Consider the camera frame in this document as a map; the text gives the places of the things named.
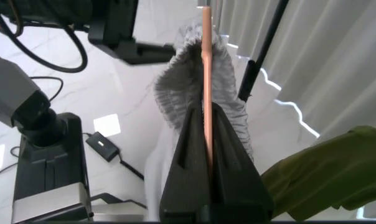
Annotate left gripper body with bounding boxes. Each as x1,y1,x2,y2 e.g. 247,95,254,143
35,0,139,52

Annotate black power adapter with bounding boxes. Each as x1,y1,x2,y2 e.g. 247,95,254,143
85,131,145,182

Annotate thin black cable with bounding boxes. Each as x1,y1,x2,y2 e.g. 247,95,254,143
0,145,21,177
30,76,65,103

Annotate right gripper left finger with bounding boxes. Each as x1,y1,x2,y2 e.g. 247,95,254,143
159,104,212,222

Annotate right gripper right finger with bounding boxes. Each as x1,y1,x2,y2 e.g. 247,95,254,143
211,102,275,222

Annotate green printed T-shirt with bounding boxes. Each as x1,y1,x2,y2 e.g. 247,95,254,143
261,125,376,222

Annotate pink clothes hanger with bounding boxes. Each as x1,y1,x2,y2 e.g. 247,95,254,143
197,0,214,175

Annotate pale grey garment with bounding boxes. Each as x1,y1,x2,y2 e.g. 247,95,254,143
144,23,254,222

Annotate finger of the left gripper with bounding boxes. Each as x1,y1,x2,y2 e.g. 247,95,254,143
122,42,176,65

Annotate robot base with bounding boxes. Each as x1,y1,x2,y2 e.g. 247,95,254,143
11,112,148,222

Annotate white curtain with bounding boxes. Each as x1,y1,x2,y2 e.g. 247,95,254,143
211,0,376,141

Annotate black clothes rack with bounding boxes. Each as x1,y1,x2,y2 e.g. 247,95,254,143
237,0,290,103

